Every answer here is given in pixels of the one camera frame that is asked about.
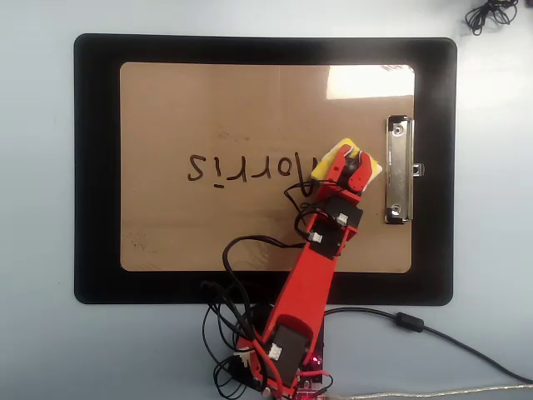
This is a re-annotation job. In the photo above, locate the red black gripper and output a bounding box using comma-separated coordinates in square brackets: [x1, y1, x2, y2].
[311, 145, 375, 231]

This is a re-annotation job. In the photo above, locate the yellow sponge with black knob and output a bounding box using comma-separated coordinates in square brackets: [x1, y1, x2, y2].
[310, 138, 383, 193]

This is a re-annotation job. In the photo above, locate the black robot base with board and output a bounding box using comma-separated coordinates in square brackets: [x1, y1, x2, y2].
[227, 303, 326, 400]

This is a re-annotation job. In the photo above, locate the silver metal clipboard clip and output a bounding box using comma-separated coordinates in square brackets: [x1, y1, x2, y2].
[382, 114, 426, 226]

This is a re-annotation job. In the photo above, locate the brown clipboard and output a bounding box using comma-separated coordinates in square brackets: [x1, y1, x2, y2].
[119, 62, 416, 275]

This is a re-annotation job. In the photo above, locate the black mat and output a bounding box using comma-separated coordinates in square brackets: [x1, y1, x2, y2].
[73, 32, 458, 306]

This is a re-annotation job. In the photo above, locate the black power cable with ferrite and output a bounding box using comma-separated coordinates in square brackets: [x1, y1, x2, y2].
[322, 307, 533, 385]

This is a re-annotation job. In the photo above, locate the coiled black cable bundle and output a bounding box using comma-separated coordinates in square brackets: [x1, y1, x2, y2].
[464, 0, 520, 37]

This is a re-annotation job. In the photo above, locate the thin red wire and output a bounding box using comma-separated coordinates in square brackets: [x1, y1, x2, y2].
[247, 336, 335, 398]

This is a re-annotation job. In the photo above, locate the silver braided USB cable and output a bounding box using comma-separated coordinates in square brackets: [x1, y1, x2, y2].
[324, 384, 533, 400]

